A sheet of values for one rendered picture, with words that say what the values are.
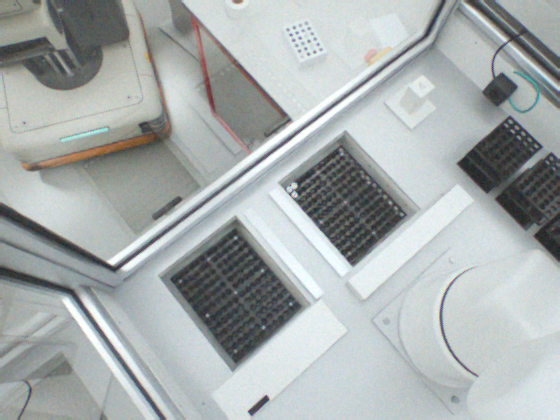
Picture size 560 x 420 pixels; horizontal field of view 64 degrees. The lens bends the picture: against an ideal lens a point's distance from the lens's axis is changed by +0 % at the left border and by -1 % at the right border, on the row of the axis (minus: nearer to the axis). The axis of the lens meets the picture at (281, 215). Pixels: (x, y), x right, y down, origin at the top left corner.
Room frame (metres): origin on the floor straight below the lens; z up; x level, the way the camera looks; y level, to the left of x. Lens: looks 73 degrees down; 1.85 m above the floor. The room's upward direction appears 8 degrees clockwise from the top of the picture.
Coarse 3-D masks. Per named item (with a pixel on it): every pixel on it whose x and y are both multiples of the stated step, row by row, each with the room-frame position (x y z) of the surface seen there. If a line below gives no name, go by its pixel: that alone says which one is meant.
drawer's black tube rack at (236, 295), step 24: (240, 240) 0.22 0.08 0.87; (216, 264) 0.16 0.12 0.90; (240, 264) 0.16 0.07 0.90; (264, 264) 0.17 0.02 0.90; (192, 288) 0.10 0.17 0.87; (216, 288) 0.11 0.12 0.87; (240, 288) 0.11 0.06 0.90; (264, 288) 0.13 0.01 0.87; (216, 312) 0.06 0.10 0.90; (240, 312) 0.06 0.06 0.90; (264, 312) 0.07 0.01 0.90; (288, 312) 0.08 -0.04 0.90; (216, 336) 0.01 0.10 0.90; (240, 336) 0.02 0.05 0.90; (264, 336) 0.02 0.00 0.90
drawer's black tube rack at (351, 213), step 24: (336, 168) 0.42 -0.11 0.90; (360, 168) 0.43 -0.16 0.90; (312, 192) 0.36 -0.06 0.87; (336, 192) 0.36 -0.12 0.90; (360, 192) 0.37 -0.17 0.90; (384, 192) 0.38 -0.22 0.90; (312, 216) 0.29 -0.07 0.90; (336, 216) 0.31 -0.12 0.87; (360, 216) 0.31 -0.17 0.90; (384, 216) 0.32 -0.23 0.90; (336, 240) 0.25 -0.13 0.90; (360, 240) 0.26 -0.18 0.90
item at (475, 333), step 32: (448, 256) 0.23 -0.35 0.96; (512, 256) 0.17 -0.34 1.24; (544, 256) 0.17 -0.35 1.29; (416, 288) 0.15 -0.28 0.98; (448, 288) 0.13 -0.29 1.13; (480, 288) 0.12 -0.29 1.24; (512, 288) 0.12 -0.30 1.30; (544, 288) 0.12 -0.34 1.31; (384, 320) 0.09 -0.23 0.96; (416, 320) 0.09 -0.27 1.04; (448, 320) 0.08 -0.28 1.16; (480, 320) 0.08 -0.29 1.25; (512, 320) 0.08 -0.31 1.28; (544, 320) 0.08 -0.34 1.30; (416, 352) 0.03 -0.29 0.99; (448, 352) 0.03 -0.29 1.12; (480, 352) 0.04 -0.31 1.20; (512, 352) 0.03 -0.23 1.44; (544, 352) 0.03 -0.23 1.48; (448, 384) -0.02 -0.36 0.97; (480, 384) 0.00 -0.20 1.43; (512, 384) 0.00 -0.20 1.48; (544, 384) 0.00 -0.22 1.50; (480, 416) -0.03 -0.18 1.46; (512, 416) -0.02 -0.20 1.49; (544, 416) -0.02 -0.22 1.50
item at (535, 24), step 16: (480, 0) 0.75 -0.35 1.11; (496, 0) 0.73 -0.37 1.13; (512, 0) 0.71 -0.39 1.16; (528, 0) 0.70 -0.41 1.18; (544, 0) 0.68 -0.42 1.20; (496, 16) 0.72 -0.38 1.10; (512, 16) 0.70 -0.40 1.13; (528, 16) 0.69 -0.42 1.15; (544, 16) 0.67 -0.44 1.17; (512, 32) 0.69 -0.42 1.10; (528, 32) 0.67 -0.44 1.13; (544, 32) 0.66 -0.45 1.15; (528, 48) 0.66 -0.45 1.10; (544, 48) 0.64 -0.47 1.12
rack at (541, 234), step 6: (558, 216) 0.36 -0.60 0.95; (552, 222) 0.34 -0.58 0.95; (558, 222) 0.33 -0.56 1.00; (546, 228) 0.33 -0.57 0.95; (552, 228) 0.31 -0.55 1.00; (558, 228) 0.32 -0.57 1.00; (540, 234) 0.31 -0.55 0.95; (546, 234) 0.31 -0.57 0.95; (552, 234) 0.30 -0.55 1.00; (558, 234) 0.30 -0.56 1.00; (540, 240) 0.30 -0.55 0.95; (546, 240) 0.30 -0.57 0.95; (552, 240) 0.30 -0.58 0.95; (558, 240) 0.29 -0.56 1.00; (546, 246) 0.29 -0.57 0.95; (552, 246) 0.29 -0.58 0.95; (558, 246) 0.29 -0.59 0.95; (552, 252) 0.28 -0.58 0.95; (558, 252) 0.28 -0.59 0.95; (558, 258) 0.27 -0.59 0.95
